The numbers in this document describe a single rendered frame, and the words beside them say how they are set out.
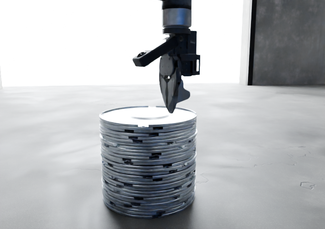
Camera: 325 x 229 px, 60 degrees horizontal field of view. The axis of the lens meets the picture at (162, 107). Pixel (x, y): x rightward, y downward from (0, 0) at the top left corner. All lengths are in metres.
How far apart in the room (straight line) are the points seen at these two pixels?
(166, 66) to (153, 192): 0.33
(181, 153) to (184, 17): 0.35
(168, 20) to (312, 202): 0.67
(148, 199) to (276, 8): 4.36
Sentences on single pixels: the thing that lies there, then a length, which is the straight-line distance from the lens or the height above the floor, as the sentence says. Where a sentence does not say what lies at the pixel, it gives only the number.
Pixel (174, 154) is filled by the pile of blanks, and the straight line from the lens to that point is 0.75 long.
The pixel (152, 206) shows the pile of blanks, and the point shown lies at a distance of 0.79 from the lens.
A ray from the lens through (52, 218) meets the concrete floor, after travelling 0.86.
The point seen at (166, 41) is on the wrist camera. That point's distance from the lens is 0.69.
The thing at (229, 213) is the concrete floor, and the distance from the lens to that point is 0.85.
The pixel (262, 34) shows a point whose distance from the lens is 4.75.
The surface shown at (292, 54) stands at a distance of 5.03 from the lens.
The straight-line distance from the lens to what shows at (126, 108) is 0.97.
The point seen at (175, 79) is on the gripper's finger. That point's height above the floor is 0.37.
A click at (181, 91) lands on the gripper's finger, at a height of 0.34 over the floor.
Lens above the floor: 0.42
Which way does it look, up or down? 10 degrees down
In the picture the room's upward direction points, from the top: straight up
